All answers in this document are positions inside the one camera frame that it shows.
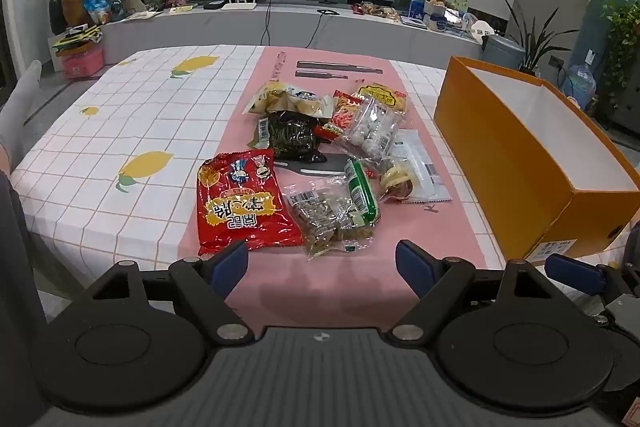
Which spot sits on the grey drawer cabinet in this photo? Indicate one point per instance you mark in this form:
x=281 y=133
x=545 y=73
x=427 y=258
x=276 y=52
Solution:
x=630 y=107

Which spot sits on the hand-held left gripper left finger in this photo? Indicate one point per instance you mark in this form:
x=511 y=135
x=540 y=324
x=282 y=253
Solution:
x=230 y=264

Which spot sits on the person's dark grey trouser leg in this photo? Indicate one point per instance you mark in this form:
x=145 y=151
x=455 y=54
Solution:
x=15 y=257

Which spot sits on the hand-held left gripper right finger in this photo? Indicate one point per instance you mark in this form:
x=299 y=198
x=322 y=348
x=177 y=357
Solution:
x=415 y=264

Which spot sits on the small red snack packet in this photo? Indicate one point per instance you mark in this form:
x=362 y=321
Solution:
x=345 y=114

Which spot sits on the small black device box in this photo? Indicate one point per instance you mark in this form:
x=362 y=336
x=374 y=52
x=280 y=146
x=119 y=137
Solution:
x=212 y=4

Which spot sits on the white wrapper packet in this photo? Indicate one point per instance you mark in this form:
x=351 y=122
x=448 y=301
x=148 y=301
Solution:
x=425 y=162

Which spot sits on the orange cardboard box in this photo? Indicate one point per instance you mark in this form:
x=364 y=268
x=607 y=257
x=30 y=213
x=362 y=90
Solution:
x=500 y=147

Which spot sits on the dark seaweed packet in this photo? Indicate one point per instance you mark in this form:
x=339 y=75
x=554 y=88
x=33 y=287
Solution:
x=292 y=134

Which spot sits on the round cookie packet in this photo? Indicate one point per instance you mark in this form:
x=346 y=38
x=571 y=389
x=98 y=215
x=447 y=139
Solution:
x=395 y=179

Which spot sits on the grey trash can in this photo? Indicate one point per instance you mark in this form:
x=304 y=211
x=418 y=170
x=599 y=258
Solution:
x=502 y=52

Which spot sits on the long grey media console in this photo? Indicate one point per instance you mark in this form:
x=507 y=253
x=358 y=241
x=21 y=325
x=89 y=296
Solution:
x=210 y=29

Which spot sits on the large red snack bag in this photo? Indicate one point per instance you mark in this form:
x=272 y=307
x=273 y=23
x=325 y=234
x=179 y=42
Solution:
x=240 y=207

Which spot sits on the yellow foil snack packet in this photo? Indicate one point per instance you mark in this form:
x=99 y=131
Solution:
x=385 y=97

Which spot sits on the clear nut packet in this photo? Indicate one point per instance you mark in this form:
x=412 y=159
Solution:
x=320 y=217

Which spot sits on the blue water jug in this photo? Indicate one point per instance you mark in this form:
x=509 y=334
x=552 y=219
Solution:
x=580 y=84

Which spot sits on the person's left foot grey sock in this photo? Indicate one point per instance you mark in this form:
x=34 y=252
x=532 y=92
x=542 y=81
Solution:
x=20 y=107

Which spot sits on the white rounded object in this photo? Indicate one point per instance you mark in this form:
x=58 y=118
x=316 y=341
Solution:
x=480 y=31

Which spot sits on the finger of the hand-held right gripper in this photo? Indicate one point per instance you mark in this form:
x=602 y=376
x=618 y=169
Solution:
x=570 y=268

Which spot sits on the blue snack bag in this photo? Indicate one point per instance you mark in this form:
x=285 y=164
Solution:
x=97 y=9

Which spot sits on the golden brown vase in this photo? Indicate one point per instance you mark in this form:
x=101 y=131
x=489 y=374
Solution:
x=75 y=4

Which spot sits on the pink printed mat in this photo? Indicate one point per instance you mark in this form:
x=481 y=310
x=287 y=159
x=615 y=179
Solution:
x=280 y=72

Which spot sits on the clear bag of white balls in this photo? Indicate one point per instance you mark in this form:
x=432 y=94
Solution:
x=370 y=129

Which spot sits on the pile of wrapped sweets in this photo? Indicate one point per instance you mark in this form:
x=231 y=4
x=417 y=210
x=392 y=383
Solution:
x=375 y=10

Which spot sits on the long-leaf potted plant dark pot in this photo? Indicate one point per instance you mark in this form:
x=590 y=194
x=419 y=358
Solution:
x=530 y=42

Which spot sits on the yellow chips bag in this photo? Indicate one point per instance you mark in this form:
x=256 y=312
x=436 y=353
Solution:
x=280 y=99

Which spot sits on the pink storage box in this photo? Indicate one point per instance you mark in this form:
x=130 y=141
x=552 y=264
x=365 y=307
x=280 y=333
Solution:
x=82 y=62

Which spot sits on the stack of yellow black packets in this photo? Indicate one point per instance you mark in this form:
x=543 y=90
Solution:
x=75 y=38

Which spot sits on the bushy green pothos plant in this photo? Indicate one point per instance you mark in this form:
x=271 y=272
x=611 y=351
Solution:
x=622 y=42

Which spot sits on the green snack packet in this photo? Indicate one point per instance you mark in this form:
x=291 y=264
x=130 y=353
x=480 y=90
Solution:
x=360 y=192

